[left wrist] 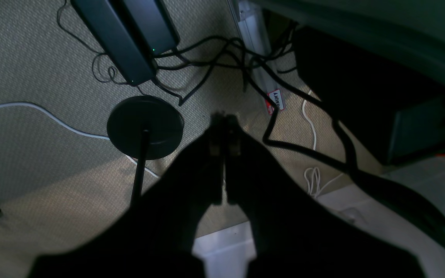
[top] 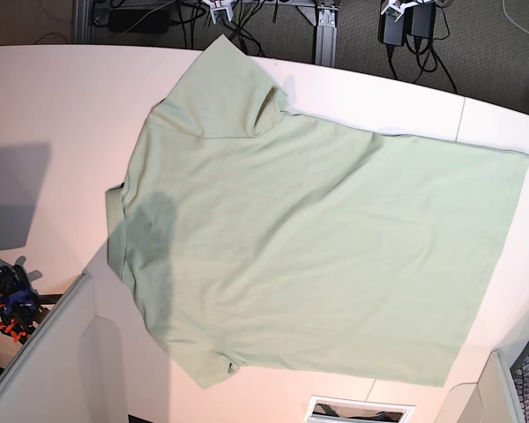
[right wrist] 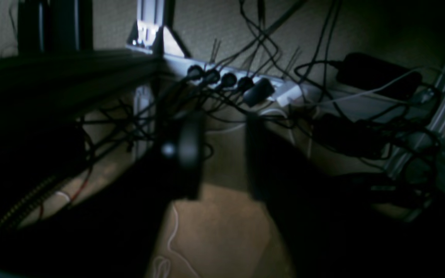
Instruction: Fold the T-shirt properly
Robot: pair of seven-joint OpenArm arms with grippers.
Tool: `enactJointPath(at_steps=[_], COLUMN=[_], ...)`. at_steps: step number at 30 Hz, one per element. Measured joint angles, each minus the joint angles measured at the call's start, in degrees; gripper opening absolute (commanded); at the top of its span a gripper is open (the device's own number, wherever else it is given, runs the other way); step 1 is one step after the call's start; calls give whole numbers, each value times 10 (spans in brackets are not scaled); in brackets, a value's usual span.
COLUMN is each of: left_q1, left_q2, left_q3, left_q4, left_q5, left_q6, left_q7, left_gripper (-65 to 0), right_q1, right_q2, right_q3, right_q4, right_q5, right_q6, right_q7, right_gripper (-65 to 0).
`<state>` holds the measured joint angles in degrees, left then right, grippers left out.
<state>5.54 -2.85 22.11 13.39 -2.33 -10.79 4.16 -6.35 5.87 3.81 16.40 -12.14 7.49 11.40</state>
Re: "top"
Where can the light green T-shirt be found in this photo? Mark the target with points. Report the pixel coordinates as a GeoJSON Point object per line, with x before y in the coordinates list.
{"type": "Point", "coordinates": [250, 236]}

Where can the black power brick left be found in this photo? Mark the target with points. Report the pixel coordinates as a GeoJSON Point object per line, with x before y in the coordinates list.
{"type": "Point", "coordinates": [138, 21]}

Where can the black power adapter pair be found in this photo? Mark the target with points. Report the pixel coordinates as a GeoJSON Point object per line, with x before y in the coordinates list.
{"type": "Point", "coordinates": [418, 22]}

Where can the black blue orange clamp tool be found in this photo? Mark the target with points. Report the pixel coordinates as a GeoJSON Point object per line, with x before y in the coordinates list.
{"type": "Point", "coordinates": [19, 304]}

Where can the grey partition panel left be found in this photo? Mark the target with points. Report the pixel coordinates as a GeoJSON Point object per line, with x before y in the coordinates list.
{"type": "Point", "coordinates": [42, 383]}

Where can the grey partition panel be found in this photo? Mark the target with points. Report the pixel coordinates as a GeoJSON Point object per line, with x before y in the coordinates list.
{"type": "Point", "coordinates": [493, 399]}
{"type": "Point", "coordinates": [42, 383]}

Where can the grey partition panel right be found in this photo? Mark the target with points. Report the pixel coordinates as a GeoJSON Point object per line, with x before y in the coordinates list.
{"type": "Point", "coordinates": [493, 399]}

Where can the aluminium frame post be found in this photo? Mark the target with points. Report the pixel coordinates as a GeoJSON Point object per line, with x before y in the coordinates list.
{"type": "Point", "coordinates": [325, 37]}

